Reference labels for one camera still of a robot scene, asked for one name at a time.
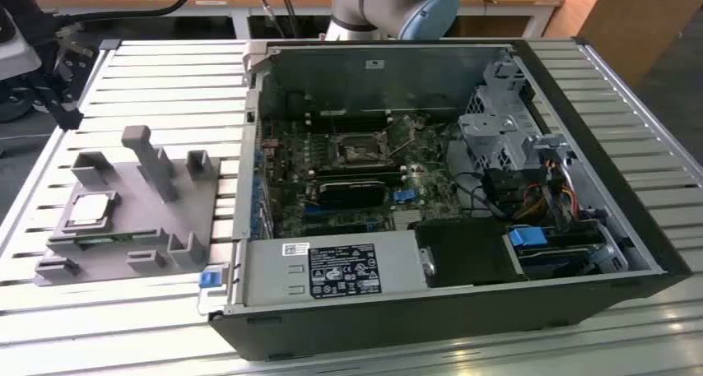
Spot black plastic shroud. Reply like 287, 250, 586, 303
411, 219, 528, 289

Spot silver power supply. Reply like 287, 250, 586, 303
240, 238, 430, 307

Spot thin locking lever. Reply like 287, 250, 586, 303
391, 138, 420, 158

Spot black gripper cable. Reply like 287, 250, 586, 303
52, 0, 203, 26

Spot metal drive cage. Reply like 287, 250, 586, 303
458, 61, 578, 175

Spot green RAM stick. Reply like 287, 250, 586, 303
74, 230, 160, 244

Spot black PC case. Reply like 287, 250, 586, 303
207, 37, 694, 363

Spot silver chipset heat sink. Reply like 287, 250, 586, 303
392, 210, 424, 229

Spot wooden desk white frame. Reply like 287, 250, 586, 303
32, 0, 567, 39

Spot black graphics card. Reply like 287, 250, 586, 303
315, 179, 388, 211

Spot grey parts rack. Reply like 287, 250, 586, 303
32, 124, 224, 289

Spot green motherboard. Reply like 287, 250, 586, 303
255, 112, 479, 239

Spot CPU socket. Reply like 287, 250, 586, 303
334, 133, 395, 167

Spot wooden cabinet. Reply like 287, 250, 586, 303
543, 0, 703, 87

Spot blue disk carrier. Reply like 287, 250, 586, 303
507, 225, 550, 252

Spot black rating label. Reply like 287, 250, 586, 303
307, 244, 383, 299

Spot coloured wire bundle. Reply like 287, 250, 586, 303
515, 157, 583, 229

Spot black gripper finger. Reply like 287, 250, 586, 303
31, 24, 106, 131

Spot black RAM slot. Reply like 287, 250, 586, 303
311, 122, 390, 133
314, 166, 402, 176
310, 111, 388, 124
315, 173, 403, 183

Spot metal socket cover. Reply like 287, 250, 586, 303
383, 113, 428, 146

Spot pale grey wrist camera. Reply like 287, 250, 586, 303
0, 34, 43, 81

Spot silver CPU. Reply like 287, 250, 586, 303
66, 191, 120, 227

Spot black hanging cables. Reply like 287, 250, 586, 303
251, 0, 302, 39

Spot black looped wire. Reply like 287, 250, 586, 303
447, 172, 512, 220

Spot black disk drive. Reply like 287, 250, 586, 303
515, 244, 601, 279

